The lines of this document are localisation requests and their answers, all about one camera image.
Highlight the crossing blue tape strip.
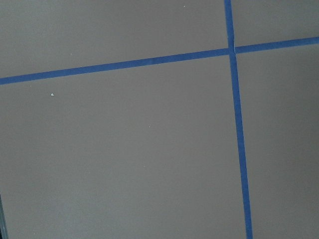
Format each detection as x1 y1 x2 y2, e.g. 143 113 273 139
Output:
224 0 253 239

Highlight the long blue tape strip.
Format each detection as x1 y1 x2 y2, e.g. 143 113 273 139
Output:
0 37 319 85

